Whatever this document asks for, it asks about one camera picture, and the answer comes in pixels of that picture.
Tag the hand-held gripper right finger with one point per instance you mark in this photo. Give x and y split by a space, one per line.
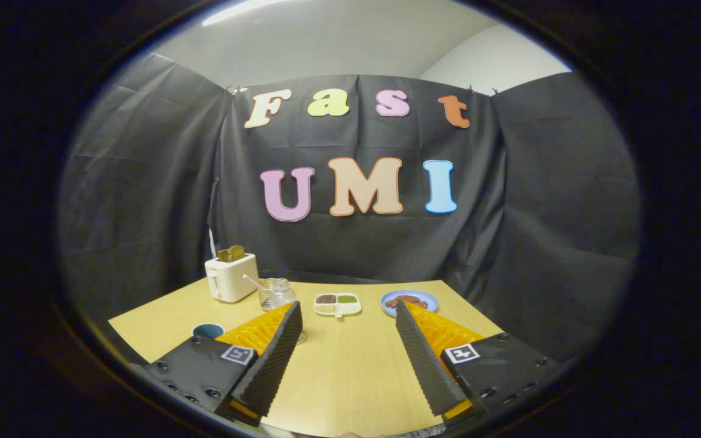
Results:
423 359

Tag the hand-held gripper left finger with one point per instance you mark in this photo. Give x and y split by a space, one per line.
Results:
271 359

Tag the clear glass cup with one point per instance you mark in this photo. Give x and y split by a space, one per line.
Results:
265 296

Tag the blue plate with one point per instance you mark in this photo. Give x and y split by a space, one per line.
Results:
426 300

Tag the brown sausages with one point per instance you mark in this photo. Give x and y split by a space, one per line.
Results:
405 300

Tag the wooden table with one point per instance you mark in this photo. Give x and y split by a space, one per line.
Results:
350 365

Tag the pink drinking straw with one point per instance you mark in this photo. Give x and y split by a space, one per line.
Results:
252 282

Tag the white divided snack tray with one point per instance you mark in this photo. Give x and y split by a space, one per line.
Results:
338 303

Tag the white toaster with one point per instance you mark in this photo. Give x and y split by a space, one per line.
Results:
233 278

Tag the brown toast slice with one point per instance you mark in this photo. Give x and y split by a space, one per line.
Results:
231 253

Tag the black backdrop cloth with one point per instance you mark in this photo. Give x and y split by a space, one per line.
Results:
356 255

